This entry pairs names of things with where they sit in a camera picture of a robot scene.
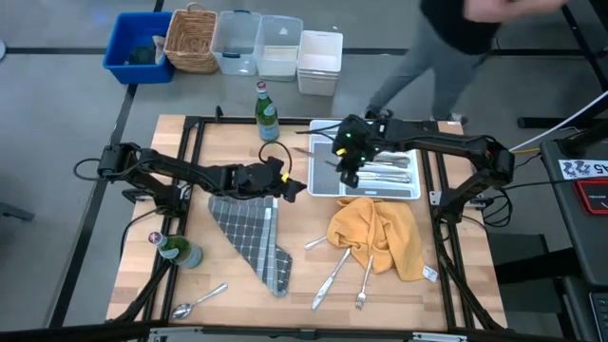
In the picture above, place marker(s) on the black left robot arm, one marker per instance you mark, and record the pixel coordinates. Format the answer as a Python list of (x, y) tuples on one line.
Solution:
[(166, 166)]

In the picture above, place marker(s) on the clear plastic storage bin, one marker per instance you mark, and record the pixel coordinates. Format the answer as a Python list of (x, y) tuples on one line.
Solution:
[(278, 57)]

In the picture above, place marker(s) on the grey furniture foot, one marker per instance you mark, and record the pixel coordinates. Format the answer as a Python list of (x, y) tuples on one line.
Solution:
[(14, 211)]

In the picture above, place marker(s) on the white printed label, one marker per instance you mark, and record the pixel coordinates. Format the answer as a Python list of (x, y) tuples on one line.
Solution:
[(584, 168)]

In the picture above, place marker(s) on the dark cloth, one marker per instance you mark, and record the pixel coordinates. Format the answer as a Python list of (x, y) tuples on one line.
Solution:
[(142, 54)]

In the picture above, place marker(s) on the blue plastic bin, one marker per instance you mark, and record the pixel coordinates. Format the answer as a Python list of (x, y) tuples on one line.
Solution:
[(138, 76)]

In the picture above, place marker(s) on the grey keyboard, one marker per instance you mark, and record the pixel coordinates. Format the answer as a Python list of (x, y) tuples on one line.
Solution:
[(601, 313)]

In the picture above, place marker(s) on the black desk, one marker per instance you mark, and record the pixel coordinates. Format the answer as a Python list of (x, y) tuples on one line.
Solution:
[(570, 228)]

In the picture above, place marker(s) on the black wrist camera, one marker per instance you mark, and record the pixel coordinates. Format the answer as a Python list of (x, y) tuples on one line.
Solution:
[(274, 167), (358, 121)]

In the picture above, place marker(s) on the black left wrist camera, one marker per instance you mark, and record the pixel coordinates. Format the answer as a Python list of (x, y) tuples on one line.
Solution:
[(274, 167)]

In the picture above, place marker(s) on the white plastic cutlery tray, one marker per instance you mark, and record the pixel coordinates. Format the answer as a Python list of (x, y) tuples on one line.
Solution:
[(323, 183)]

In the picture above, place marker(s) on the white plastic bin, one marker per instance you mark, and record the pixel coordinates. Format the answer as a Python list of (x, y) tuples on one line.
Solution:
[(318, 62)]

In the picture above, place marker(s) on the clear bin with blue latches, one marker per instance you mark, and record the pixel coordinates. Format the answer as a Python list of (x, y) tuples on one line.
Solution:
[(235, 62)]

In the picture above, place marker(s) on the person's forearm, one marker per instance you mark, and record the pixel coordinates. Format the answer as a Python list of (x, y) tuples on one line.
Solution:
[(513, 8)]

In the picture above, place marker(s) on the black desk leg frame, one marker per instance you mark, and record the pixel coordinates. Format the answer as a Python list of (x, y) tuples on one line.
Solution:
[(546, 122)]

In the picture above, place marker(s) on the grey checked cloth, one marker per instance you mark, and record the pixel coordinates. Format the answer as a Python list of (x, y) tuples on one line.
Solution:
[(247, 228)]

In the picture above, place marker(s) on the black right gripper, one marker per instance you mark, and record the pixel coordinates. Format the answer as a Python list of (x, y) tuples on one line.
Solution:
[(356, 147)]

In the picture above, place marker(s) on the green glass water bottle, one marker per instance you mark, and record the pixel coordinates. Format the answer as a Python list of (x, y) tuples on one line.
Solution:
[(267, 119), (183, 252)]

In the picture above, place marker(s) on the yellow waffle cloth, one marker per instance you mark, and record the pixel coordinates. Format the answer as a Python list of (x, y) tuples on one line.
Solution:
[(375, 228)]

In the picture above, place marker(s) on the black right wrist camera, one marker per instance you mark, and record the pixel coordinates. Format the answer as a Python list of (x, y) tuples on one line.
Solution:
[(358, 121)]

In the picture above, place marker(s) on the red framed device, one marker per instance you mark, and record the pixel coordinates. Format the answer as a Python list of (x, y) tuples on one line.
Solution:
[(577, 195)]

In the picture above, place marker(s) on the wicker basket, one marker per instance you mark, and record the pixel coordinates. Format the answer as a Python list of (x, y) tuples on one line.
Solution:
[(190, 43)]

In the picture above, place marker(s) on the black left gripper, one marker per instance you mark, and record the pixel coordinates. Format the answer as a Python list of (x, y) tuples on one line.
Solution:
[(256, 183)]

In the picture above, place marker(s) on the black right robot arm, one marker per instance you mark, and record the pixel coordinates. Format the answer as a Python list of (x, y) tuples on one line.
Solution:
[(451, 147)]

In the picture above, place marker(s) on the silver cutlery pieces on table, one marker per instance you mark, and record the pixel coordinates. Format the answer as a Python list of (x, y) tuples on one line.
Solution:
[(314, 243)]

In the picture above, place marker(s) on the white metal bracket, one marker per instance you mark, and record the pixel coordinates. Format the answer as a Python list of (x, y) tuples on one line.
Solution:
[(436, 198)]

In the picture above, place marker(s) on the person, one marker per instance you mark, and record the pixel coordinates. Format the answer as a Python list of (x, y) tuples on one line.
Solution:
[(451, 57)]

